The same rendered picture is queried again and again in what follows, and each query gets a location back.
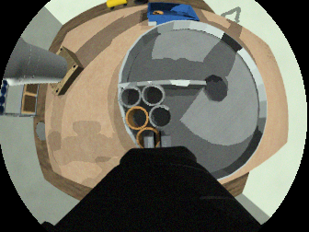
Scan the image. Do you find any blue plastic crate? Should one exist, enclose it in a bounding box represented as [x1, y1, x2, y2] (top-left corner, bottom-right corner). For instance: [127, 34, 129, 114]
[147, 2, 200, 26]

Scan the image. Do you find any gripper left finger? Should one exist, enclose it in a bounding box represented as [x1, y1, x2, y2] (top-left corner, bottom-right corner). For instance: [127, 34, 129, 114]
[143, 131, 156, 148]

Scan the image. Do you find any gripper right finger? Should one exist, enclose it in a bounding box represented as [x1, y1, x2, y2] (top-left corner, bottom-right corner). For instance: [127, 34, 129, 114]
[159, 131, 171, 147]

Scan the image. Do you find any grey hollow cylinder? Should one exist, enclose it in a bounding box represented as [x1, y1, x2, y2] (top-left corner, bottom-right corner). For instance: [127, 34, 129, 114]
[120, 86, 144, 109]
[149, 105, 173, 129]
[142, 84, 165, 108]

